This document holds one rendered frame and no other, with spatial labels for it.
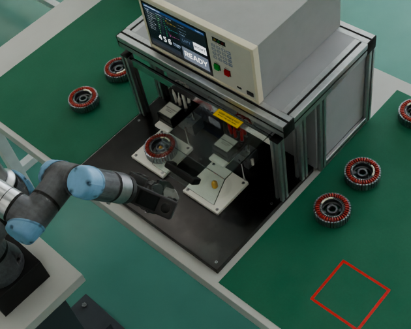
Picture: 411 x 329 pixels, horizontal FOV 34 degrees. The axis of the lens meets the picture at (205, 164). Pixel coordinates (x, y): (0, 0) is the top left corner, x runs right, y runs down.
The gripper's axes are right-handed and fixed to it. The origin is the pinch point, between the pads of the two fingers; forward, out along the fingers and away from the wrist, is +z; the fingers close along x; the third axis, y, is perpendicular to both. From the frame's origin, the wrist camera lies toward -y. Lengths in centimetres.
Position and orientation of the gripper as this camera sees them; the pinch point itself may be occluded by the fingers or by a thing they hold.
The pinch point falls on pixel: (177, 200)
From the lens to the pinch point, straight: 179.1
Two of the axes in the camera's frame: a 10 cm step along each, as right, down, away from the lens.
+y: -7.5, -3.6, 5.6
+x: -3.8, 9.2, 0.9
